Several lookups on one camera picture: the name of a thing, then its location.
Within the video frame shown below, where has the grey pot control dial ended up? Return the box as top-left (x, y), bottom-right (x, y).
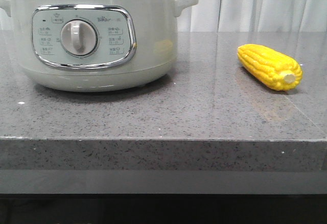
top-left (60, 20), bottom-right (97, 56)

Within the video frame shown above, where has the white curtain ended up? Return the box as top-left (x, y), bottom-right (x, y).
top-left (0, 0), bottom-right (327, 33)

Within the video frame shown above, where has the pale green electric cooking pot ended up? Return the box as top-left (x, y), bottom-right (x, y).
top-left (1, 0), bottom-right (199, 92)

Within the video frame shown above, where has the yellow corn cob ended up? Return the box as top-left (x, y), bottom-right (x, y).
top-left (237, 43), bottom-right (302, 91)

